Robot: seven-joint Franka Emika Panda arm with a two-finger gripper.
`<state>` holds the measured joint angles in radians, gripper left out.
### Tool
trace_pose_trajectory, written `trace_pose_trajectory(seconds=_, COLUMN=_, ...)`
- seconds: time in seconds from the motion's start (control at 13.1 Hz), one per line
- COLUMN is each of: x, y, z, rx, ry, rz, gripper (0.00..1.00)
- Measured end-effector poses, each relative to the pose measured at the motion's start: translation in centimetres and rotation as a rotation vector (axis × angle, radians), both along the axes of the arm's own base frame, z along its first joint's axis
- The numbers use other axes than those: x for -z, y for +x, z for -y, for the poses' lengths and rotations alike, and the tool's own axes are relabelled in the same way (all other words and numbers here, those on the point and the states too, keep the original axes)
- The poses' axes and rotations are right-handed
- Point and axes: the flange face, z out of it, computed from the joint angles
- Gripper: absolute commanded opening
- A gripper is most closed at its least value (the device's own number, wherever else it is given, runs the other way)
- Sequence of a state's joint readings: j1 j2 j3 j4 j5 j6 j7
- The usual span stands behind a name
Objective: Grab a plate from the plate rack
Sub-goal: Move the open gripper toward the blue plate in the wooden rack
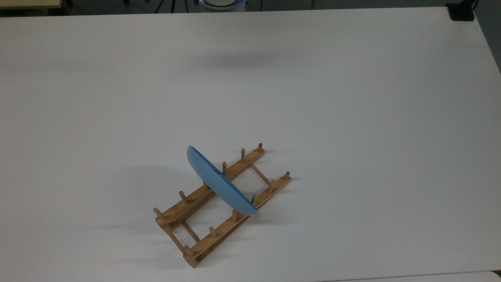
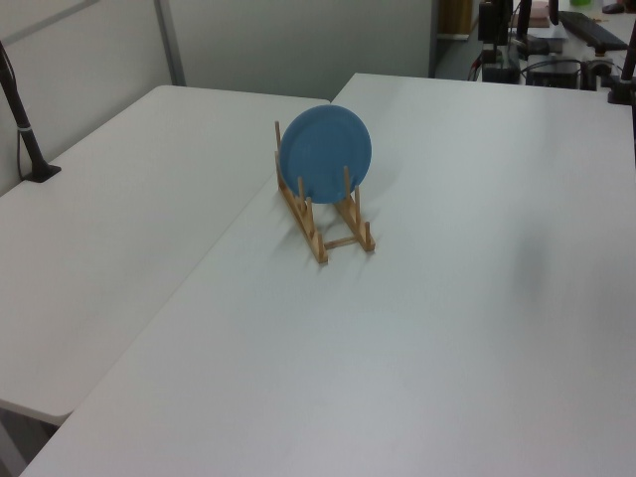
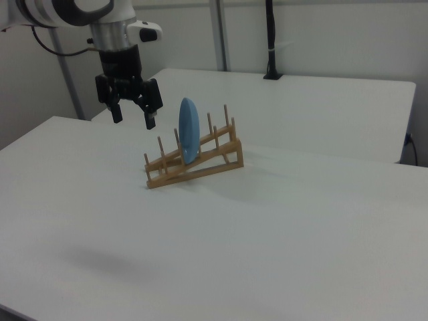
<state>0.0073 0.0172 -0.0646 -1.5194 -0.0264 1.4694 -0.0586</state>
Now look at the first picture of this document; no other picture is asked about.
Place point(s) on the blue plate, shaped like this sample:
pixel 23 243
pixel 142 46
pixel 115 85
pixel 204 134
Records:
pixel 219 184

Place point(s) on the light wooden desk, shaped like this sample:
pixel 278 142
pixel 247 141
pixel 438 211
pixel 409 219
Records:
pixel 27 3

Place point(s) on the black tripod legs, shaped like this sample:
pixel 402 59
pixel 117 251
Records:
pixel 172 4

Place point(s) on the black table clamp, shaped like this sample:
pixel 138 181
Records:
pixel 462 11

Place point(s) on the wooden plate rack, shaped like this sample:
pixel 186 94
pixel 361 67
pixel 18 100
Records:
pixel 203 194

